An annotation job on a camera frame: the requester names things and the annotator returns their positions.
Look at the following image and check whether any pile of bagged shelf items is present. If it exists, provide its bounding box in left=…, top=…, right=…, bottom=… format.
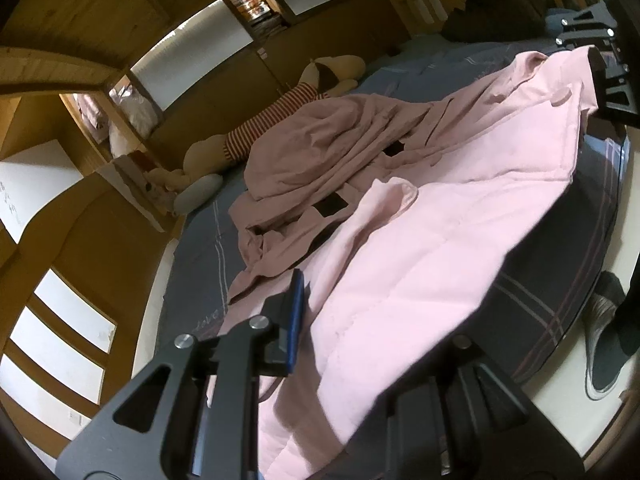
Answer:
left=75, top=84, right=167, bottom=157

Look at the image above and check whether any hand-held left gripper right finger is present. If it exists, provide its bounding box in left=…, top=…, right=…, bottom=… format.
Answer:
left=385, top=335, right=586, bottom=480

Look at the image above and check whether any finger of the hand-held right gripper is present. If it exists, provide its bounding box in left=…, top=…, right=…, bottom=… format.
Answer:
left=552, top=2, right=621, bottom=51
left=587, top=45, right=640, bottom=128

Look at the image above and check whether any person's dark trouser leg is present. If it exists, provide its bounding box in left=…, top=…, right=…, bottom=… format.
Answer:
left=611, top=237, right=640, bottom=361

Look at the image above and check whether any wooden wall shelf with books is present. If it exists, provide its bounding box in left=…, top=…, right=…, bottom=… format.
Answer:
left=231, top=0, right=297, bottom=39

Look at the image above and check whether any pink garment with black patches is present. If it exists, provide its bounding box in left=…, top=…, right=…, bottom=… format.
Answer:
left=227, top=47, right=601, bottom=480

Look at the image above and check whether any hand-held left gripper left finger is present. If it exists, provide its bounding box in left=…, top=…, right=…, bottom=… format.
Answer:
left=57, top=269, right=307, bottom=480

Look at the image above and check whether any dark pillow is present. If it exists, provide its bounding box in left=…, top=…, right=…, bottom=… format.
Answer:
left=440, top=0, right=548, bottom=43

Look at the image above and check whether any small beige plush toy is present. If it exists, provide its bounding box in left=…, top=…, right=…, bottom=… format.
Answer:
left=144, top=166, right=187, bottom=206

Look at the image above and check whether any grey slipper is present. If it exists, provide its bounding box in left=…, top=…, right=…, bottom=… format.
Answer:
left=582, top=270, right=633, bottom=402

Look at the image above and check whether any grey round cushion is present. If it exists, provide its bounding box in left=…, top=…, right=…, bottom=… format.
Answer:
left=172, top=174, right=224, bottom=216

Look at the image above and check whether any wooden headboard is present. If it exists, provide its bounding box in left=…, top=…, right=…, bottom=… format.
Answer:
left=394, top=0, right=453, bottom=41

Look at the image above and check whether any plain mattress sheet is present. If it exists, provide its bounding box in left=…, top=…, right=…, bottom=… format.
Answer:
left=365, top=34, right=501, bottom=86

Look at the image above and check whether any plush doll with striped shirt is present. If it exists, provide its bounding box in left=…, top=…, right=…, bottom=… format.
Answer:
left=182, top=55, right=366, bottom=181

